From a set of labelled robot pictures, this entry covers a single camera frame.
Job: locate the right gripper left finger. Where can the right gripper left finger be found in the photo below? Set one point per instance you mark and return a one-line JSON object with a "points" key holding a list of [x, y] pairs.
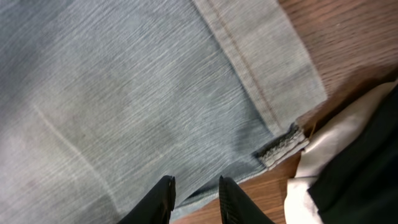
{"points": [[156, 206]]}

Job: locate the light blue denim shorts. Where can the light blue denim shorts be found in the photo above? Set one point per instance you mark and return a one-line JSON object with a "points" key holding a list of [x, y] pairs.
{"points": [[101, 99]]}

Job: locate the white and black garment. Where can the white and black garment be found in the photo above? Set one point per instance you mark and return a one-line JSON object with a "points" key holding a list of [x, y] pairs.
{"points": [[348, 172]]}

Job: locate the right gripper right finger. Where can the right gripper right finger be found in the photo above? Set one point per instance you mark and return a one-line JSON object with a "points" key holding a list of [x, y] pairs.
{"points": [[236, 207]]}

